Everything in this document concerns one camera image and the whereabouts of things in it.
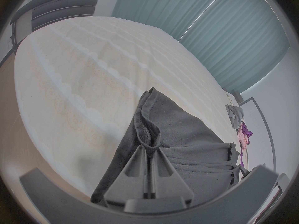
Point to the purple garment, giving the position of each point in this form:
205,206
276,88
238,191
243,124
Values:
246,131

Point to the pink garment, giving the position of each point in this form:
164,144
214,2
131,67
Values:
243,140

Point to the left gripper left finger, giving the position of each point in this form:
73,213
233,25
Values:
121,190

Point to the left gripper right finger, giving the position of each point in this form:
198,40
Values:
172,187

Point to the white printed pillow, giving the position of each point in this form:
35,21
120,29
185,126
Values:
230,98

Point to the grey garment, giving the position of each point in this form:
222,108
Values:
237,115

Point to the grey bedside table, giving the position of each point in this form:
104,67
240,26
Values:
238,96

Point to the blue-green curtain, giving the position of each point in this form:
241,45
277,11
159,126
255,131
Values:
163,8
245,43

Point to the black T-shirt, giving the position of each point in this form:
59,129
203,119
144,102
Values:
186,148

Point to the bed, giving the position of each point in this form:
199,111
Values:
93,66

